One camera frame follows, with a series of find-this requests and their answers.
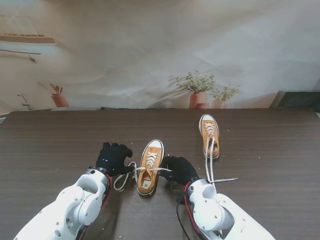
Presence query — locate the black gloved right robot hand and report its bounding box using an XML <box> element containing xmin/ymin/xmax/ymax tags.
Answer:
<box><xmin>159</xmin><ymin>156</ymin><xmax>200</xmax><ymax>186</ymax></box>

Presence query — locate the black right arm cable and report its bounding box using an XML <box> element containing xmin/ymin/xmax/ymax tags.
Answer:
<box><xmin>175</xmin><ymin>192</ymin><xmax>195</xmax><ymax>240</ymax></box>

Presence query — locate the white shoelace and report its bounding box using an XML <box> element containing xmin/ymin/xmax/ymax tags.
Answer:
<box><xmin>201</xmin><ymin>122</ymin><xmax>239</xmax><ymax>185</ymax></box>
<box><xmin>113</xmin><ymin>150</ymin><xmax>173</xmax><ymax>193</ymax></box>

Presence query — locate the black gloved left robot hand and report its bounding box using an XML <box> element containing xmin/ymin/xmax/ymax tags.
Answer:
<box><xmin>96</xmin><ymin>141</ymin><xmax>135</xmax><ymax>177</ymax></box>

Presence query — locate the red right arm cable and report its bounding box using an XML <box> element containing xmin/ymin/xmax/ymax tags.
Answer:
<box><xmin>184</xmin><ymin>181</ymin><xmax>201</xmax><ymax>237</ymax></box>

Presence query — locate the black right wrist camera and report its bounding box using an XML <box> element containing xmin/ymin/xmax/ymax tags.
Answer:
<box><xmin>176</xmin><ymin>188</ymin><xmax>188</xmax><ymax>205</ymax></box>

